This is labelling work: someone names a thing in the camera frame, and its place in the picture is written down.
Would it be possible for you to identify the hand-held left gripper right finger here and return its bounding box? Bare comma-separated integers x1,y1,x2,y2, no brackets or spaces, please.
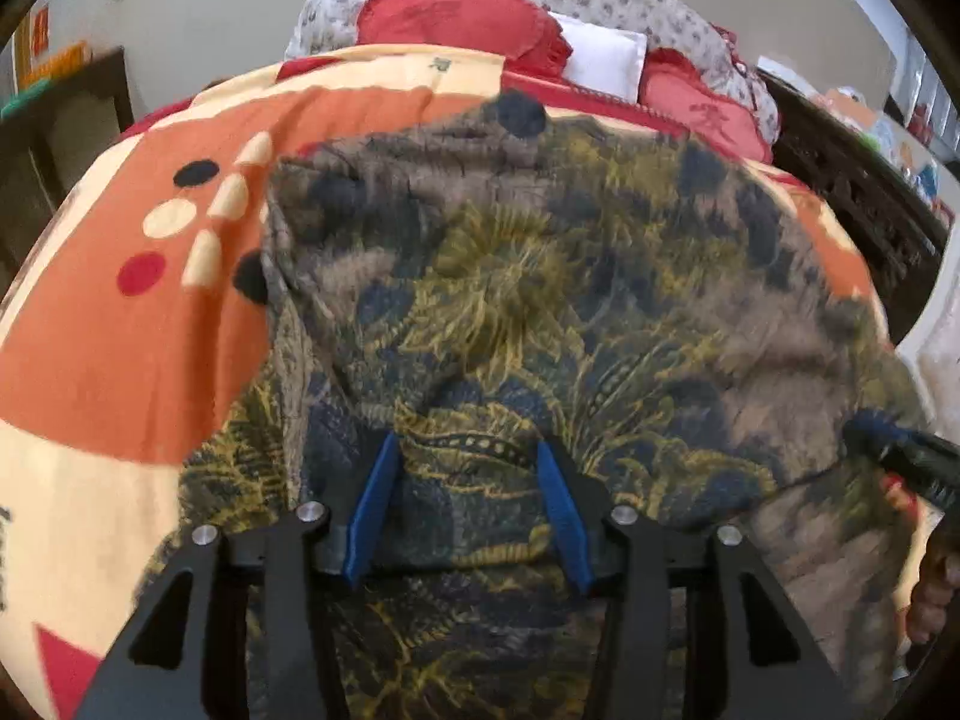
534,435,863,720

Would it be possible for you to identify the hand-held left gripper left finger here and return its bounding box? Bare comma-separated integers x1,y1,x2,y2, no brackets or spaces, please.
75,431,402,720

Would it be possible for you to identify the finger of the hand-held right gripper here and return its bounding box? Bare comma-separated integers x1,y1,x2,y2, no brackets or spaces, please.
842,409,960,511

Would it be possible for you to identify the brown batik patterned cloth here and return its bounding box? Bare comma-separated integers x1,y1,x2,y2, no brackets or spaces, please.
176,101,938,720

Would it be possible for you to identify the person's right hand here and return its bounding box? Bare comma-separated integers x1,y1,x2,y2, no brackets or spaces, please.
905,531,960,646

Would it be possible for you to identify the white floral armchair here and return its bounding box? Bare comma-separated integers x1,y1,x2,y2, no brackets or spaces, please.
896,285,960,425

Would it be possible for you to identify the dark carved wooden headboard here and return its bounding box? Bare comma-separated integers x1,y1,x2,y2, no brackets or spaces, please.
757,67,950,323

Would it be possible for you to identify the orange cream printed blanket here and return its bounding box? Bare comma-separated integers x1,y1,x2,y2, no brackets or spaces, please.
0,45,901,720

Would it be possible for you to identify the pile of colourful packets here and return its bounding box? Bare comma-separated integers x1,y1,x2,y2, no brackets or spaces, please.
817,82,947,203

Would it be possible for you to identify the white pillow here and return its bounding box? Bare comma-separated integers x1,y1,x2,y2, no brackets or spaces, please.
551,13,647,102

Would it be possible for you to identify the dark wooden chair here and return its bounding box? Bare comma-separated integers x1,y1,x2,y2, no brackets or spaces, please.
0,49,136,256

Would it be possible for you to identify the orange wall poster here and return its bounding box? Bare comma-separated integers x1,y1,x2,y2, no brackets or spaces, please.
15,4,91,91

